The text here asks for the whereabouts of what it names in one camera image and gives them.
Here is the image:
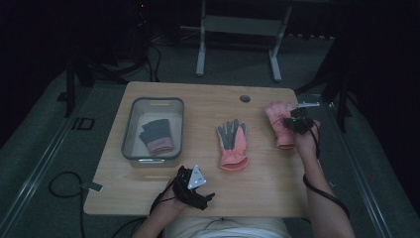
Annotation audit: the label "hand-held gripper cable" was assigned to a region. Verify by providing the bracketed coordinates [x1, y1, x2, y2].
[302, 120, 352, 219]
[112, 178, 179, 238]

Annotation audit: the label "person's light-clothed torso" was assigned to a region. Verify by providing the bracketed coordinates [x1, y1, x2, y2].
[163, 216, 292, 238]

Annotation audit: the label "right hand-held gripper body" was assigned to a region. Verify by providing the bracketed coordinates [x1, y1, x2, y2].
[288, 102, 321, 135]

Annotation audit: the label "grey knit glove pink cuff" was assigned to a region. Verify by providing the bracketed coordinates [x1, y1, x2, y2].
[138, 130, 175, 156]
[141, 118, 174, 151]

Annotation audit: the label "black metal stand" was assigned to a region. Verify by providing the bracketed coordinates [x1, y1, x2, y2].
[294, 29, 360, 134]
[56, 49, 147, 119]

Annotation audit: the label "pink ski glove with print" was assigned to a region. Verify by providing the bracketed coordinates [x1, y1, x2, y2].
[264, 100, 297, 150]

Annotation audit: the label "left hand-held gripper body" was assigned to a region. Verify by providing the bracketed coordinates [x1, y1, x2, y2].
[171, 164, 208, 209]

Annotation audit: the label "metal floor rail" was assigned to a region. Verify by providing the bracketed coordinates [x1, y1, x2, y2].
[0, 82, 97, 234]
[316, 93, 395, 238]

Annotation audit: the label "right hand-held gripper cable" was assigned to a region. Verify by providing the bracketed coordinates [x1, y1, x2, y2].
[302, 120, 352, 219]

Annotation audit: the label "small grey plug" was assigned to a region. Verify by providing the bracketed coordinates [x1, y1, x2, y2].
[80, 181, 104, 193]

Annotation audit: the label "dark equipment with red light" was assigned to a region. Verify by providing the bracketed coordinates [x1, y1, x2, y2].
[131, 0, 157, 65]

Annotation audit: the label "left hand-held gripper cable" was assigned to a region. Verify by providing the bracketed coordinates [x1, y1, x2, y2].
[112, 178, 179, 238]

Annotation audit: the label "person's left hand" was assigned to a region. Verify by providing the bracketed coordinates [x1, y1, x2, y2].
[152, 184, 190, 217]

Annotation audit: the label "black background cables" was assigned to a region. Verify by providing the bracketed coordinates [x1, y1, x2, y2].
[144, 41, 163, 83]

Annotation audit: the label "person's right hand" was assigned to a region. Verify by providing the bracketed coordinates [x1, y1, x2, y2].
[294, 121, 322, 160]

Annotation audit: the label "black floor cable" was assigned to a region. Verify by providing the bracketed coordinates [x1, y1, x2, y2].
[49, 171, 87, 238]

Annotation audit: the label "pink ski glove grey palm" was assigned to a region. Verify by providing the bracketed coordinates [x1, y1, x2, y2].
[216, 118, 251, 173]

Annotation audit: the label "white metal stand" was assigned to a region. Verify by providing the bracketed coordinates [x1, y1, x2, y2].
[195, 0, 293, 83]

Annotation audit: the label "grey plastic storage bin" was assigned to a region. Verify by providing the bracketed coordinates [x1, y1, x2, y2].
[121, 96, 185, 169]

